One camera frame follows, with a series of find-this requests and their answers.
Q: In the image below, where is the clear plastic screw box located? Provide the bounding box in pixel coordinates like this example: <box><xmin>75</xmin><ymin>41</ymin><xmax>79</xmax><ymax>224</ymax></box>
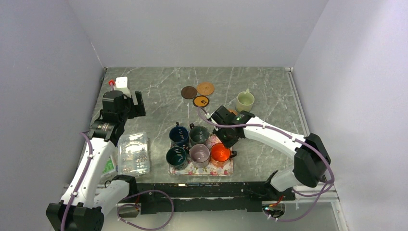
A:
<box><xmin>117</xmin><ymin>132</ymin><xmax>150</xmax><ymax>177</ymax></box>

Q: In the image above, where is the orange black-rimmed coaster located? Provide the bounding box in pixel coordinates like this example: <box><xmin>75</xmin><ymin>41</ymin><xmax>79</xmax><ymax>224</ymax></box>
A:
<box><xmin>192</xmin><ymin>95</ymin><xmax>210</xmax><ymax>108</ymax></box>

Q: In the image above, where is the dark wooden coaster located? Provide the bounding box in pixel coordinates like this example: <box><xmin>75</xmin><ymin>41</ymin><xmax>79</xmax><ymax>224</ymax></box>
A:
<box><xmin>180</xmin><ymin>86</ymin><xmax>198</xmax><ymax>99</ymax></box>

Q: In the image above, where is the green white box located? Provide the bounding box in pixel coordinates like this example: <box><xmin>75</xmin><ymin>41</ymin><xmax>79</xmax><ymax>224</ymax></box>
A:
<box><xmin>101</xmin><ymin>154</ymin><xmax>117</xmax><ymax>180</ymax></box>

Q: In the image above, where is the woven rattan coaster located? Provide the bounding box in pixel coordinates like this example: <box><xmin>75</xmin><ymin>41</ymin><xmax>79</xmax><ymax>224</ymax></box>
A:
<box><xmin>196</xmin><ymin>82</ymin><xmax>215</xmax><ymax>96</ymax></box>
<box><xmin>228</xmin><ymin>109</ymin><xmax>238</xmax><ymax>115</ymax></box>

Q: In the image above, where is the dark blue cup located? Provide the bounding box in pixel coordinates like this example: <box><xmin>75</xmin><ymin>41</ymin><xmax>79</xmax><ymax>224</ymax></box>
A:
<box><xmin>169</xmin><ymin>122</ymin><xmax>189</xmax><ymax>147</ymax></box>

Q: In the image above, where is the grey green cup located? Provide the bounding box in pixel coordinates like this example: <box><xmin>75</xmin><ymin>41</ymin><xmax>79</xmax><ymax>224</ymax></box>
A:
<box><xmin>189</xmin><ymin>123</ymin><xmax>209</xmax><ymax>147</ymax></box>

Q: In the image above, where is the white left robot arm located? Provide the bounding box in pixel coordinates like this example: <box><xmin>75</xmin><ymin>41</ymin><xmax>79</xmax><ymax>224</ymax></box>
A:
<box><xmin>46</xmin><ymin>90</ymin><xmax>146</xmax><ymax>231</ymax></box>

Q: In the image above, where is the dark green cup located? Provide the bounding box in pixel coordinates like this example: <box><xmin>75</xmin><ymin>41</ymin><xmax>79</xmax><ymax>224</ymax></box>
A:
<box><xmin>166</xmin><ymin>146</ymin><xmax>188</xmax><ymax>170</ymax></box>

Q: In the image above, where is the floral serving tray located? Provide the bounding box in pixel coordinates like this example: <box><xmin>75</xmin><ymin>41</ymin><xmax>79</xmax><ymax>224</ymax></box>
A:
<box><xmin>168</xmin><ymin>134</ymin><xmax>234</xmax><ymax>177</ymax></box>

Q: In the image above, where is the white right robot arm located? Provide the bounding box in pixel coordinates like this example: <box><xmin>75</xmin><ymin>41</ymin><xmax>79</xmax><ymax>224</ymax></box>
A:
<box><xmin>204</xmin><ymin>106</ymin><xmax>331</xmax><ymax>200</ymax></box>

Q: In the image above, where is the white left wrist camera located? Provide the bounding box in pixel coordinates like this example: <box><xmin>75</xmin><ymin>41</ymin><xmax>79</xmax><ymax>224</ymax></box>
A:
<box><xmin>108</xmin><ymin>77</ymin><xmax>131</xmax><ymax>97</ymax></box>

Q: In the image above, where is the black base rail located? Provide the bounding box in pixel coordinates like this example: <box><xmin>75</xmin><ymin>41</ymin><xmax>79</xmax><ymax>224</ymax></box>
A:
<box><xmin>120</xmin><ymin>181</ymin><xmax>295</xmax><ymax>215</ymax></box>

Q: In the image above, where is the orange cup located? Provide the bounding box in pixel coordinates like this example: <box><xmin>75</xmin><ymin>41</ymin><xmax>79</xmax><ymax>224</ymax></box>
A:
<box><xmin>210</xmin><ymin>143</ymin><xmax>238</xmax><ymax>167</ymax></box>

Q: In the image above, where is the lilac cup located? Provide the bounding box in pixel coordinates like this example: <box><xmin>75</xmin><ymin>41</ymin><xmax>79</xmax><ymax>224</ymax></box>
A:
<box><xmin>189</xmin><ymin>144</ymin><xmax>210</xmax><ymax>168</ymax></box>

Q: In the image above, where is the pale green cup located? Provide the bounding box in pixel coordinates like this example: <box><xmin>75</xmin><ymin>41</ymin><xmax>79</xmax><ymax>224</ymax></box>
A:
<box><xmin>236</xmin><ymin>89</ymin><xmax>255</xmax><ymax>112</ymax></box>

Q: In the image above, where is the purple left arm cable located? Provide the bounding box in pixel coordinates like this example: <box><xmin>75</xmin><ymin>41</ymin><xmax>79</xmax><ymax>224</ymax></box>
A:
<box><xmin>60</xmin><ymin>131</ymin><xmax>94</xmax><ymax>231</ymax></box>

